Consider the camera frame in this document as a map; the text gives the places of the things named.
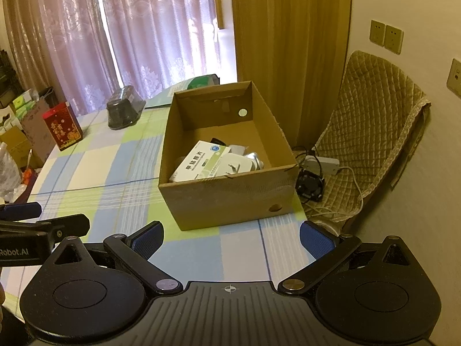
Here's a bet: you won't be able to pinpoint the white green medicine box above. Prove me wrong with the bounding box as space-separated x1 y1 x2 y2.
169 141 230 183

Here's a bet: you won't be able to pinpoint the white power adapter plug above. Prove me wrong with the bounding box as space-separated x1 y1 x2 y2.
210 153 254 177

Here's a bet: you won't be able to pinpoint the blue label plastic case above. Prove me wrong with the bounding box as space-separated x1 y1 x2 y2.
245 152 264 170

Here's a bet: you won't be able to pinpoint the grey item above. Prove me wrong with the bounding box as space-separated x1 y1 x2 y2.
229 144 247 155

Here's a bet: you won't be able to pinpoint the black remote control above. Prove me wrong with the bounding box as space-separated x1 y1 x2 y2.
210 138 227 147

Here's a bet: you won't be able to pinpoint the person's left hand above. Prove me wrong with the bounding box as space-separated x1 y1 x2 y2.
0 283 5 324

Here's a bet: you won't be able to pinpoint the dark red tray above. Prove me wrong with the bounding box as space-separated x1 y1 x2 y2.
13 169 37 204

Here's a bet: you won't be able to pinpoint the crumpled clear plastic bag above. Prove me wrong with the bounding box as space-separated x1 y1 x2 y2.
0 142 24 202

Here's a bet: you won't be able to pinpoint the tan cardboard box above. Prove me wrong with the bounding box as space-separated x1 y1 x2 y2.
1 127 44 170

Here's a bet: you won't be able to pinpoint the checkered tablecloth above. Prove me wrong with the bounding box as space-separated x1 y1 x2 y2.
0 105 318 318

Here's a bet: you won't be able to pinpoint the brown paper bag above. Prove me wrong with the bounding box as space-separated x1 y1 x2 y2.
20 98 56 163

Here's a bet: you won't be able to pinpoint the white power strip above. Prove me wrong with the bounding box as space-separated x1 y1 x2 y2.
301 155 340 176

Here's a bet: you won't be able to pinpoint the red gift box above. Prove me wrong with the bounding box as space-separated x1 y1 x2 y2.
42 101 84 151

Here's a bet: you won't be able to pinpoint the green tissue packs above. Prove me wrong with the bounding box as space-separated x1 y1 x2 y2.
12 88 39 120

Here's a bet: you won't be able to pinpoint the brown cardboard box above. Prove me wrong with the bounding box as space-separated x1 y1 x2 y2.
159 81 299 230

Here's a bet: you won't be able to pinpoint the black bowl stack wrapped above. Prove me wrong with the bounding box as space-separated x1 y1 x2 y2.
106 85 146 130

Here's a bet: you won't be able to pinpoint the quilted chair cover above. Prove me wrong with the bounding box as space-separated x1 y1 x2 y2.
303 51 430 234

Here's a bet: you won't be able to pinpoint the green mailer bag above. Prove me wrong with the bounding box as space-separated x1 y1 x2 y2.
145 74 220 109

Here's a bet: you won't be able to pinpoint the brown drape curtain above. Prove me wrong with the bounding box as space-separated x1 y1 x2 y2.
1 0 66 102

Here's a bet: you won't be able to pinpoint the pink sheer curtain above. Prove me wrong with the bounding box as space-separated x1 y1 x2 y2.
37 0 237 115

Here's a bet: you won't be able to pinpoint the black cable bundle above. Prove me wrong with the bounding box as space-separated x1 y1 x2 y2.
292 145 327 204

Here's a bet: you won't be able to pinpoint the wall socket lower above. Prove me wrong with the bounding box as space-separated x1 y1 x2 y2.
446 59 461 98

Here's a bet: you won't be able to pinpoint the wall socket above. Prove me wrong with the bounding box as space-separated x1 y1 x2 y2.
370 20 386 47
384 25 404 55
446 59 461 98

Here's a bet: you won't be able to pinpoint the wall socket right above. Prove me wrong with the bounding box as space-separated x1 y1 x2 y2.
384 25 404 55

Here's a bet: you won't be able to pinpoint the wall socket left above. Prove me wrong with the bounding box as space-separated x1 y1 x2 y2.
370 20 386 47

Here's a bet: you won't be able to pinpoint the wooden wall hook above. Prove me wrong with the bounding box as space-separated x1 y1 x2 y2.
214 0 225 30

